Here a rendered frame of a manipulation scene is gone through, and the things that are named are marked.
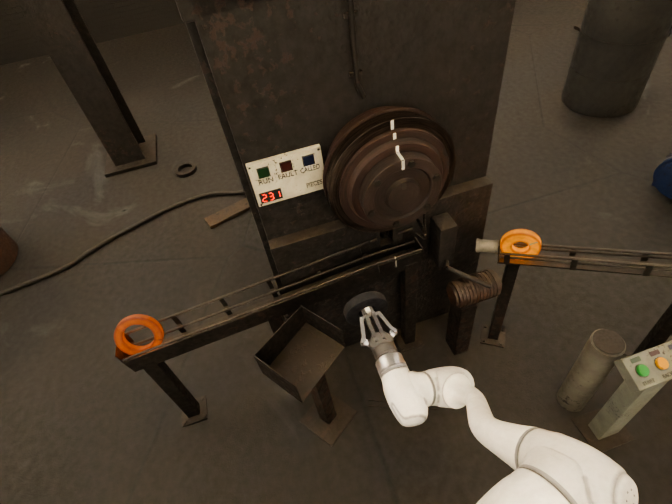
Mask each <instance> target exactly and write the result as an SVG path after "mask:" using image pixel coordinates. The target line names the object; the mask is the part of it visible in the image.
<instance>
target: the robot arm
mask: <svg viewBox="0 0 672 504"><path fill-rule="evenodd" d="M361 312H362V314H363V316H362V317H360V326H361V334H362V338H361V346H362V347H364V346H368V347H369V348H370V349H371V350H372V352H373V355H374V357H375V359H376V364H375V365H376V368H377V370H378V373H379V375H380V379H381V380H382V384H383V391H384V394H385V397H386V400H387V402H388V404H389V406H390V408H391V410H392V412H393V414H394V416H395V417H396V419H397V420H398V421H399V423H400V424H401V425H402V426H405V427H413V426H417V425H420V424H422V423H424V422H425V421H426V419H427V416H428V407H429V406H438V407H446V408H454V409H459V408H462V407H464V406H465V405H466V408H467V416H468V423H469V427H470V429H471V431H472V433H473V435H474V436H475V437H476V439H477V440H478V441H479V442H480V443H481V444H482V445H484V446H485V447H486V448H487V449H489V450H490V451H491V452H492V453H494V454H495V455H496V456H498V457H499V458H500V459H502V460H503V461H504V462H505V463H507V464H508V465H509V466H510V467H511V468H513V469H514V470H515V471H513V472H512V473H511V474H510V475H508V476H506V477H505V478H503V479H502V480H501V481H499V482H498V483H497V484H496V485H495V486H493V487H492V488H491V489H490V490H489V491H488V492H487V493H486V494H485V495H484V496H483V497H482V498H481V499H480V500H479V501H478V502H477V503H476V504H638V500H639V499H638V489H637V486H636V484H635V482H634V481H633V480H632V479H631V478H630V477H629V476H628V475H627V474H626V471H625V470H624V469H623V468H622V467H621V466H619V465H618V464H617V463H616V462H614V461H613V460H612V459H611V458H609V457H608V456H606V455H605V454H603V453H602V452H600V451H599V450H597V449H595V448H593V447H592V446H590V445H588V444H585V443H583V442H581V441H579V440H576V439H574V438H572V437H569V436H566V435H564V434H561V433H558V432H553V431H549V430H545V429H541V428H538V427H532V426H525V425H519V424H514V423H508V422H504V421H500V420H498V419H496V418H494V417H493V415H492V412H491V410H490V408H489V405H488V403H487V401H486V398H485V397H484V395H483V394H482V393H481V392H480V391H479V390H478V389H477V388H475V387H474V386H475V384H474V379H473V377H472V375H471V374H470V373H469V372H468V371H467V370H465V369H463V368H460V367H455V366H447V367H439V368H433V369H429V370H426V371H423V372H414V371H409V369H408V366H407V365H406V362H405V360H404V359H403V356H402V354H401V353H400V352H398V350H397V348H396V346H395V344H394V337H395V336H397V329H396V328H394V327H392V325H391V324H390V323H389V322H388V320H387V319H386V318H385V317H384V316H383V314H382V313H381V312H380V311H377V312H375V311H374V310H373V308H372V306H369V307H366V308H364V309H362V310H361ZM369 316H372V319H373V321H374V323H375V326H376V328H377V330H378V332H375V330H374V328H373V326H372V324H371V321H370V319H369ZM377 317H378V318H379V320H380V321H381V322H382V323H383V325H384V326H385V327H386V328H387V330H388V331H389V332H390V334H391V335H390V334H388V333H386V332H385V331H383V329H382V327H381V325H380V323H379V321H378V318H377ZM364 321H365V322H366V324H367V326H368V329H369V331H370V334H371V337H370V341H369V342H368V340H367V339H366V337H365V328H364Z"/></svg>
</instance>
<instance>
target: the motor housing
mask: <svg viewBox="0 0 672 504"><path fill-rule="evenodd" d="M470 276H473V277H475V278H477V279H480V280H482V281H484V282H485V281H487V282H488V283H490V284H491V285H493V288H492V289H489V288H486V287H484V286H482V285H480V284H477V283H475V282H473V281H470V280H468V279H466V278H464V277H461V278H458V279H455V280H451V282H448V285H447V287H446V292H447V296H448V298H449V301H450V309H449V317H448V325H447V332H446V342H447V344H448V346H449V347H450V349H451V351H452V353H453V354H454V355H457V354H460V353H463V352H466V351H468V348H469V343H470V338H471V334H472V329H473V324H474V319H475V314H476V310H477V304H476V303H479V302H482V301H484V300H487V299H490V298H493V297H497V296H498V295H500V293H501V290H502V282H501V279H500V277H499V275H498V274H497V273H496V272H495V271H493V270H491V269H485V270H482V271H479V272H476V273H473V274H470Z"/></svg>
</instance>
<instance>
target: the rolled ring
mask: <svg viewBox="0 0 672 504"><path fill-rule="evenodd" d="M132 325H143V326H146V327H148V328H149V329H150V330H151V331H152V332H153V334H154V340H153V341H152V342H151V343H150V344H148V345H144V346H137V345H133V344H131V343H130V342H128V341H127V339H126V338H125V335H124V331H125V329H126V328H128V327H129V326H132ZM163 337H164V331H163V328H162V326H161V324H160V323H159V322H158V321H157V320H156V319H154V318H153V317H151V316H148V315H144V314H134V315H130V316H127V317H125V318H124V319H122V320H121V321H120V322H119V323H118V325H117V327H116V329H115V331H114V341H115V344H116V345H117V347H118V348H119V349H120V350H121V351H123V352H124V353H126V354H128V355H133V354H136V353H139V352H141V351H144V350H147V349H149V348H152V347H154V346H157V345H160V344H162V341H163Z"/></svg>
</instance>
